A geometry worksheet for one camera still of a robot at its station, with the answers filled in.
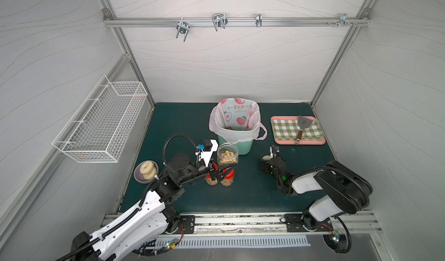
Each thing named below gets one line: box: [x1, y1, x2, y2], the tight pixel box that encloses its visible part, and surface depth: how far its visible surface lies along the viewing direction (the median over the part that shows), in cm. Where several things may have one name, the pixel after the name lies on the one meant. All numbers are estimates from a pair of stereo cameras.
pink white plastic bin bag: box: [208, 98, 268, 144], surface depth 90 cm
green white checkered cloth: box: [270, 119, 324, 141], surface depth 107 cm
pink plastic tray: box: [270, 116, 326, 145], surface depth 107 cm
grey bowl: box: [133, 160, 159, 184], surface depth 85 cm
